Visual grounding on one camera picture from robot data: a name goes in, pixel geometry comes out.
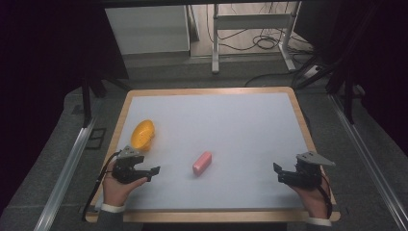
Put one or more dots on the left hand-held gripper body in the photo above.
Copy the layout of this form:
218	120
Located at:
126	166

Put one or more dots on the black metal stand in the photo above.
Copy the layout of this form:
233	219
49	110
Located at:
346	77
96	80

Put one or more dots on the pink soap bar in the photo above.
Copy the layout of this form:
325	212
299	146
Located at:
202	163

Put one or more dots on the dark floor vent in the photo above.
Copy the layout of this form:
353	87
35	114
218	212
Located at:
96	138

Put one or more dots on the person's right hand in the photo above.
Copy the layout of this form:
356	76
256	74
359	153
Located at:
312	200

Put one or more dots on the wooden table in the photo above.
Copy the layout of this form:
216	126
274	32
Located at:
211	216

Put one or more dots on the white cabinet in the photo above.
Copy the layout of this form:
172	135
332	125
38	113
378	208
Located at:
150	29

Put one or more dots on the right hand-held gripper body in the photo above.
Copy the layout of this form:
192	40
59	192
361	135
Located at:
306	171

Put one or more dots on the yellow plastic bowl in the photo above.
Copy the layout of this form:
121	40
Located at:
142	135

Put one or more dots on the aluminium rail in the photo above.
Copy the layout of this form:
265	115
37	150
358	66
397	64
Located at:
369	160
64	179

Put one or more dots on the white table mat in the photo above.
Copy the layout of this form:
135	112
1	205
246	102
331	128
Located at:
224	128

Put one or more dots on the person's left hand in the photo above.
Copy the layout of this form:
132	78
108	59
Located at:
116	191

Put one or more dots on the white desk frame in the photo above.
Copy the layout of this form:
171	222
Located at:
250	20

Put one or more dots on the white power strip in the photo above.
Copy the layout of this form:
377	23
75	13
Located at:
311	71

